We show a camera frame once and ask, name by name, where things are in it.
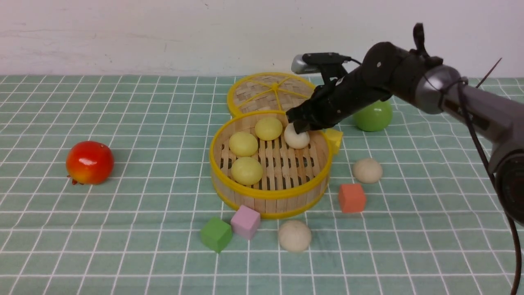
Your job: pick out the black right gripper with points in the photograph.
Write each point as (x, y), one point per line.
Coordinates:
(333, 102)

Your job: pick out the white bun farther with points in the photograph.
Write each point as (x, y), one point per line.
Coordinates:
(295, 140)

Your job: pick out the white bun nearer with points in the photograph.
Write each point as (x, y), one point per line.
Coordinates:
(367, 170)

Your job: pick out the yellow bun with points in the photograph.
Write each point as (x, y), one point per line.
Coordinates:
(268, 128)
(243, 144)
(246, 171)

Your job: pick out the white bun front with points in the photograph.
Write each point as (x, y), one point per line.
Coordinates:
(294, 236)

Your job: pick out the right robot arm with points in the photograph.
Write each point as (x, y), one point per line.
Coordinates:
(427, 84)

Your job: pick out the woven bamboo steamer lid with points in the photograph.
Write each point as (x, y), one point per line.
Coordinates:
(268, 91)

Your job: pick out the bamboo steamer tray yellow rim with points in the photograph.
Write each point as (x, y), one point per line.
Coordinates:
(292, 180)

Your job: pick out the green apple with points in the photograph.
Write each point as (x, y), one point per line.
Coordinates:
(375, 117)

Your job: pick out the yellow foam cube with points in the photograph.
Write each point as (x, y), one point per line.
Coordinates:
(335, 138)

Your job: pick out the orange foam cube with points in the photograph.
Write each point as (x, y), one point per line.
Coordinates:
(351, 198)

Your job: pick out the pink foam cube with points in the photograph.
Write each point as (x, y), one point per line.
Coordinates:
(245, 222)

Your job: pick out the green foam cube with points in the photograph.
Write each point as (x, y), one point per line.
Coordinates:
(216, 234)

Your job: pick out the green checkered tablecloth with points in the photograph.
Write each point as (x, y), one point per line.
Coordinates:
(432, 224)

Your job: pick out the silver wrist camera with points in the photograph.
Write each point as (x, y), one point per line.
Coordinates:
(307, 63)

